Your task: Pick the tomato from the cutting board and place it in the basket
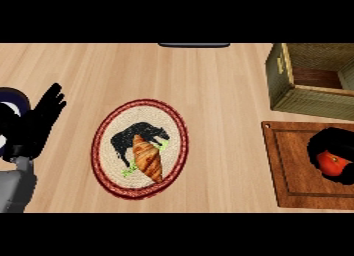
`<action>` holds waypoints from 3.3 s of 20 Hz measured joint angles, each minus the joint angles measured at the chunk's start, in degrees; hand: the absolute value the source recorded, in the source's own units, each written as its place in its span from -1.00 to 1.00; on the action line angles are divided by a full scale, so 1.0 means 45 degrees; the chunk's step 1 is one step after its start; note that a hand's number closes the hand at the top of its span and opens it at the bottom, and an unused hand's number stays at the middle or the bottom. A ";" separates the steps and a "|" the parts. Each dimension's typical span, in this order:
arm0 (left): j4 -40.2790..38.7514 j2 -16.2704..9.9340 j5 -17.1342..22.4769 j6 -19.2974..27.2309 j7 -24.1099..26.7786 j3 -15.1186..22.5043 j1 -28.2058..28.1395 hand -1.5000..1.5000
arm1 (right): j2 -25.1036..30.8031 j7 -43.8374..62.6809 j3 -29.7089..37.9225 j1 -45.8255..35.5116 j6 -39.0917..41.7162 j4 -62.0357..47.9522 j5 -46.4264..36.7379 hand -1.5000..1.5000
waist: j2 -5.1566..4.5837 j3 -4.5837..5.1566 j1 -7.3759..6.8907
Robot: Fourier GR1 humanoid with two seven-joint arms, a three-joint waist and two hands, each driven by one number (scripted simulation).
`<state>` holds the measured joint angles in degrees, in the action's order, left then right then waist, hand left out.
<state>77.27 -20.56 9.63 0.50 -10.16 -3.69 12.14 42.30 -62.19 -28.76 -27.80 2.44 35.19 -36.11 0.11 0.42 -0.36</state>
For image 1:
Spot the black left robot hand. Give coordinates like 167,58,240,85
0,82,68,163

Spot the golden brown croissant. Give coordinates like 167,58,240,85
132,134,166,184

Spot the oval red-rimmed woven placemat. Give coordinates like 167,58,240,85
90,98,191,201

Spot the green wicker basket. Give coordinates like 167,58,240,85
265,43,354,122

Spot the dark grey flat appliance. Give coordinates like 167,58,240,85
157,42,232,49

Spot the red tomato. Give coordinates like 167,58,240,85
316,150,353,177

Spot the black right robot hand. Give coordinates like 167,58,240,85
306,127,354,186

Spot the brown wooden cutting board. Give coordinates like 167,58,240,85
260,120,354,211

